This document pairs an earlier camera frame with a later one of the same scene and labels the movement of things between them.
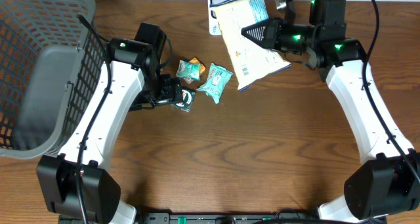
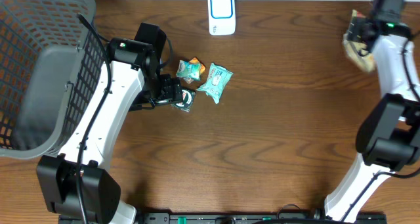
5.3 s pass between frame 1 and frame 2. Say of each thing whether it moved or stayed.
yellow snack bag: moved
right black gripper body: moved
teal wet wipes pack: stayed
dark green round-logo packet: stayed
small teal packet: stayed
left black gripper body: stayed
